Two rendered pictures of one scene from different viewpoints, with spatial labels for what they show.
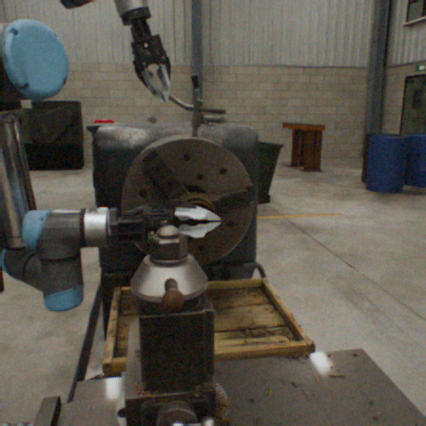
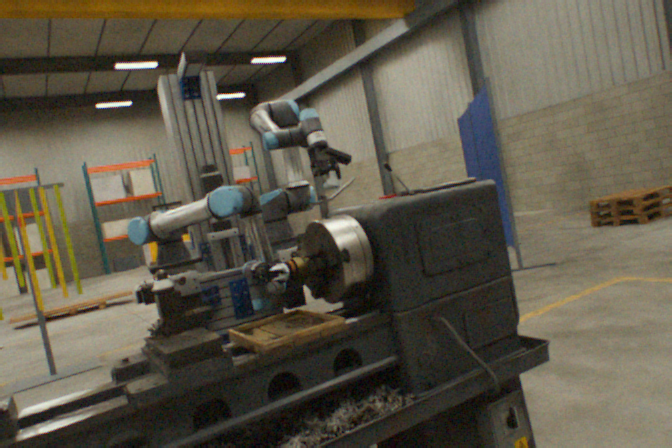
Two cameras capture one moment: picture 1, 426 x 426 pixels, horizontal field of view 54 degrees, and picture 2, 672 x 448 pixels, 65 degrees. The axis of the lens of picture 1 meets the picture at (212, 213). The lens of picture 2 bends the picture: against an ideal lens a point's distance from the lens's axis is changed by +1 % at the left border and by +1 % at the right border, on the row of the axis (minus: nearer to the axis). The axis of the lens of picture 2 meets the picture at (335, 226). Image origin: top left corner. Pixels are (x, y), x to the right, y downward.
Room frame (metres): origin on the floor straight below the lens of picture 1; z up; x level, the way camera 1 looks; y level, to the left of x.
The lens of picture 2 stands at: (0.39, -1.79, 1.31)
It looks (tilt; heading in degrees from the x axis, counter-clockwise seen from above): 3 degrees down; 71
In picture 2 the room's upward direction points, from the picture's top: 11 degrees counter-clockwise
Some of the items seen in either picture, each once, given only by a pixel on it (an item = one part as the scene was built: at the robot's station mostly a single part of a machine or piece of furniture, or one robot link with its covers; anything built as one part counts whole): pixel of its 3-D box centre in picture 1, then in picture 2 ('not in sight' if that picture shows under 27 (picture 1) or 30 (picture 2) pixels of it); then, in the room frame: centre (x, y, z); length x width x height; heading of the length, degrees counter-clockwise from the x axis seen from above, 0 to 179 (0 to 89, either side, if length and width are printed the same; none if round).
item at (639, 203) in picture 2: not in sight; (634, 205); (7.77, 4.69, 0.22); 1.25 x 0.86 x 0.44; 13
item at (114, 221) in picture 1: (143, 226); (267, 272); (0.76, 0.13, 1.08); 0.12 x 0.09 x 0.08; 98
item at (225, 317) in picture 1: (201, 319); (284, 329); (0.76, 0.02, 0.89); 0.36 x 0.30 x 0.04; 99
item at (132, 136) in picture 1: (169, 182); (416, 242); (1.40, 0.15, 1.06); 0.59 x 0.48 x 0.39; 9
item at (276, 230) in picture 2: not in sight; (277, 228); (0.96, 0.70, 1.21); 0.15 x 0.15 x 0.10
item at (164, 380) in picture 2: not in sight; (168, 363); (0.36, -0.04, 0.90); 0.47 x 0.30 x 0.06; 99
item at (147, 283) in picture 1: (169, 272); (163, 284); (0.40, 0.04, 1.13); 0.08 x 0.08 x 0.03
